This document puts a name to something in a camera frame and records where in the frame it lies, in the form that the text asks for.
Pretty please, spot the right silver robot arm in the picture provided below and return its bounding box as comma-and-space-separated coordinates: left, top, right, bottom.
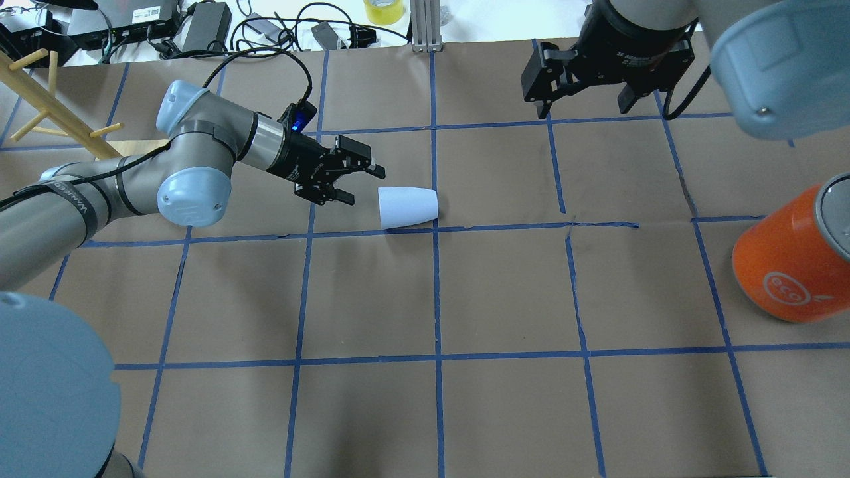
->
520, 1, 849, 140

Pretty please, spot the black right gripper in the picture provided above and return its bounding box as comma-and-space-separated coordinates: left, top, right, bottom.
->
520, 1, 695, 119

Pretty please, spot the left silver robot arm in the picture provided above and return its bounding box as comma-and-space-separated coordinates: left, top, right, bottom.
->
2, 81, 385, 477

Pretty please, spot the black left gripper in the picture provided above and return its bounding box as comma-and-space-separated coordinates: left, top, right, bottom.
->
265, 132, 386, 206

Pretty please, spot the wooden cup stand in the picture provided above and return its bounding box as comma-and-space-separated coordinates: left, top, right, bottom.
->
1, 48, 168, 163

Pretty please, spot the orange bin with grey lid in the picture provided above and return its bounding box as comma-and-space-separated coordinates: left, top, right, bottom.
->
731, 173, 849, 323

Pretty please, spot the light blue plastic cup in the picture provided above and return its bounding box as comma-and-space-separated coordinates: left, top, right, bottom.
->
377, 187, 438, 230

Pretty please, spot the yellow tape roll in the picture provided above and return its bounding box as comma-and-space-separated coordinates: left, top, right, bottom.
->
363, 0, 404, 27

